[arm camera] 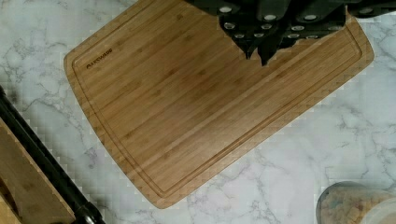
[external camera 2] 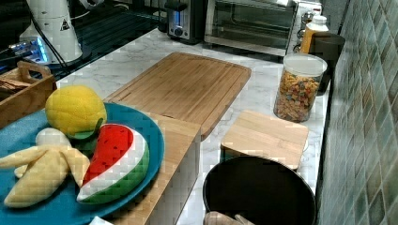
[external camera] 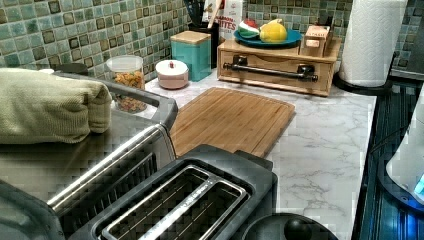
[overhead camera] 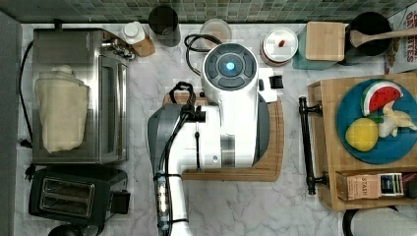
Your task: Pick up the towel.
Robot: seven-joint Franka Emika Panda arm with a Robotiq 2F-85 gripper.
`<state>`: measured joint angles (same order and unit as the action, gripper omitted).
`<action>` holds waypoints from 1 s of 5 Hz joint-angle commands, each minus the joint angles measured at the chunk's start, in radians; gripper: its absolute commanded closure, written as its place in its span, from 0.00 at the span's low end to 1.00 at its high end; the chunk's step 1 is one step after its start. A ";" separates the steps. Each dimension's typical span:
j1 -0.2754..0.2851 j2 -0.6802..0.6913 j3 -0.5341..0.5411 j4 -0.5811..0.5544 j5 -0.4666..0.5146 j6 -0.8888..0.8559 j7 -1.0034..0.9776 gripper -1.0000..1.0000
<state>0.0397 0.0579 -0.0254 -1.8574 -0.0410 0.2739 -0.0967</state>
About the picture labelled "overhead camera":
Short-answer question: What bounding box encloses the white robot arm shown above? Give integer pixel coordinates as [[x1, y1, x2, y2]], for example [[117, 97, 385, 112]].
[[148, 42, 271, 236]]

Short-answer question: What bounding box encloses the beige folded towel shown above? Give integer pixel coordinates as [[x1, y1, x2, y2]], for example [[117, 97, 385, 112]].
[[34, 65, 89, 153]]

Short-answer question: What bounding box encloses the bamboo cutting board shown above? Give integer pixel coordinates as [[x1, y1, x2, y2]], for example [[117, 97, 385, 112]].
[[182, 95, 284, 182]]

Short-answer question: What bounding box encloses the clear jar of colourful pasta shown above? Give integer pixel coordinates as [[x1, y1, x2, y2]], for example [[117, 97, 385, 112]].
[[200, 19, 232, 42]]

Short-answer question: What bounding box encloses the clear jar with red item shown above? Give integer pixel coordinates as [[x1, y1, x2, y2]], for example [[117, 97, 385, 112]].
[[261, 27, 298, 66]]

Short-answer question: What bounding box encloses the dark tinted cup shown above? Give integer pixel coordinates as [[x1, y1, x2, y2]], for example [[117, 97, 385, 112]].
[[149, 6, 181, 47]]

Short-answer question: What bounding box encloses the white-capped syrup bottle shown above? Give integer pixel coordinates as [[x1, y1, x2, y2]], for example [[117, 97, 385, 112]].
[[122, 22, 155, 57]]

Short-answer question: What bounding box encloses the wooden serving tray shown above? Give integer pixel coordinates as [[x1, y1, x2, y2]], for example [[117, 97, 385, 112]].
[[299, 76, 417, 210]]

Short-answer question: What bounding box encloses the stainless steel toaster oven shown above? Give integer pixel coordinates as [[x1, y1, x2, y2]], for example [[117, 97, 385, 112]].
[[32, 29, 135, 165]]

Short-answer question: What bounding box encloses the plush yellow lemon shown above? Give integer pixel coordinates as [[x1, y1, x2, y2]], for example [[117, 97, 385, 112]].
[[345, 118, 379, 151]]

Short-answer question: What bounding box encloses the black two-slot toaster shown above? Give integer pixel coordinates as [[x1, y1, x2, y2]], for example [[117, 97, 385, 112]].
[[29, 165, 131, 226]]

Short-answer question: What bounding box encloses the brown tea bag box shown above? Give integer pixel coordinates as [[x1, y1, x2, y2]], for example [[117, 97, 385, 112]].
[[336, 173, 404, 201]]

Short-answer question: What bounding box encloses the wooden spoon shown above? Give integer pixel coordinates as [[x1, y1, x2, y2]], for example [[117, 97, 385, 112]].
[[349, 28, 417, 47]]

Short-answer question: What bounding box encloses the plush watermelon slice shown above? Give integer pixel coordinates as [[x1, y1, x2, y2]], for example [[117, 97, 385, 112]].
[[361, 81, 403, 116]]

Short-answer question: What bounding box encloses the blue round plate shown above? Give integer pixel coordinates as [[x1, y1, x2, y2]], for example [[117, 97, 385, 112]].
[[336, 79, 417, 164]]

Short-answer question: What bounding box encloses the plush peeled banana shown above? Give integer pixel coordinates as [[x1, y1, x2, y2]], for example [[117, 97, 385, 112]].
[[378, 101, 417, 138]]

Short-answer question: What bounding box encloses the black utensil holder pot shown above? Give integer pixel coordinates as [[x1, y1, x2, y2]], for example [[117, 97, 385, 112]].
[[338, 11, 393, 66]]

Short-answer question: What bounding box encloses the cereal box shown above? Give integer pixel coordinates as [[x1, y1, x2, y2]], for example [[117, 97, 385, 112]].
[[385, 5, 417, 74]]

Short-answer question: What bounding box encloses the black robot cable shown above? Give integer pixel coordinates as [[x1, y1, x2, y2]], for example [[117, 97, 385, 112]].
[[158, 33, 223, 236]]

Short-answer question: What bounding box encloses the black toaster oven power cord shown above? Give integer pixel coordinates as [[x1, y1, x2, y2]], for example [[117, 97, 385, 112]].
[[18, 39, 36, 182]]

